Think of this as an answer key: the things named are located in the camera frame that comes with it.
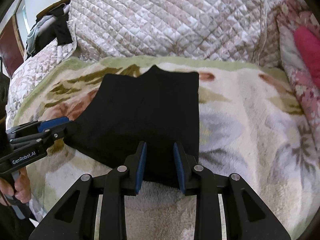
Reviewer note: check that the dark clothes pile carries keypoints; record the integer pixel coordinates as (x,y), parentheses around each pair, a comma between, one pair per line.
(53,25)

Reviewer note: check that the quilted floral bedspread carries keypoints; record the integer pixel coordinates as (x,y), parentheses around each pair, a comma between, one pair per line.
(226,30)

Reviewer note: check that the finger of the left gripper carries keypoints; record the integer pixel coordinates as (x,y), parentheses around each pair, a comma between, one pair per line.
(37,126)
(21,141)

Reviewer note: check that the floral fleece blanket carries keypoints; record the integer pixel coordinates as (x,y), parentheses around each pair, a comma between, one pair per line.
(250,123)

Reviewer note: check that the pink floral rolled comforter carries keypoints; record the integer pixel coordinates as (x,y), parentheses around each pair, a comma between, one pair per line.
(299,51)

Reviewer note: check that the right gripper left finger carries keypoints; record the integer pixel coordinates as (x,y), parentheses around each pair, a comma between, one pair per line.
(73,216)

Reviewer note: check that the dark wooden headboard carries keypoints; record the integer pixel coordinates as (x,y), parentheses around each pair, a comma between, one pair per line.
(12,49)

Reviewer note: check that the black pants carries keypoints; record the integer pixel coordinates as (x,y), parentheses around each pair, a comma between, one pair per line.
(159,108)

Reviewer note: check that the person's left hand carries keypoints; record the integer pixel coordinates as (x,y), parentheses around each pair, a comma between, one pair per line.
(22,187)

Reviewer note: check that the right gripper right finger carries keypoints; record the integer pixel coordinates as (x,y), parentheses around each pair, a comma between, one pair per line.
(226,199)

